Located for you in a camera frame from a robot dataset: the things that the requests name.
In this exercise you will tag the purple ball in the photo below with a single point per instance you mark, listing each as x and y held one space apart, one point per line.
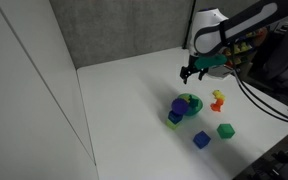
179 106

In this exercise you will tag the black office chair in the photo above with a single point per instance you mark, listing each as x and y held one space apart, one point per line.
284 56

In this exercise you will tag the green bowl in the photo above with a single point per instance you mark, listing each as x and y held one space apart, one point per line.
197 110

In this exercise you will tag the grey metal mounting plate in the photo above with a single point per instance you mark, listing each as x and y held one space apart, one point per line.
221 72

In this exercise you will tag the toy storage shelf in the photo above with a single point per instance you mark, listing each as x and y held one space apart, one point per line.
242 48

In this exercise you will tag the yellow duck toy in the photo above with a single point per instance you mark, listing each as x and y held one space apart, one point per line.
219 94

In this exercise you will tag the small dark blue cube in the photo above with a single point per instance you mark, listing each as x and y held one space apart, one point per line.
174 117

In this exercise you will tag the teal toy piece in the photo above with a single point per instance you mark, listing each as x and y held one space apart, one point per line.
194 101

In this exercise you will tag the lime green cube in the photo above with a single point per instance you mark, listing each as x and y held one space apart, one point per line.
172 125

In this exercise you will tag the orange toy figure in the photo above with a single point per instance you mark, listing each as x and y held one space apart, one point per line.
216 106

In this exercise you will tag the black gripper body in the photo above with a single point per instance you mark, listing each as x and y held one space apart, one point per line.
193 68

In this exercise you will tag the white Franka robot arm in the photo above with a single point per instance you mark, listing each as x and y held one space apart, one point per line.
210 30

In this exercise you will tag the black tripod stand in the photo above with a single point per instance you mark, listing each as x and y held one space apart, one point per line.
188 26

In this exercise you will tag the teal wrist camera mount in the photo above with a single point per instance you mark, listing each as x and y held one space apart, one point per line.
210 61

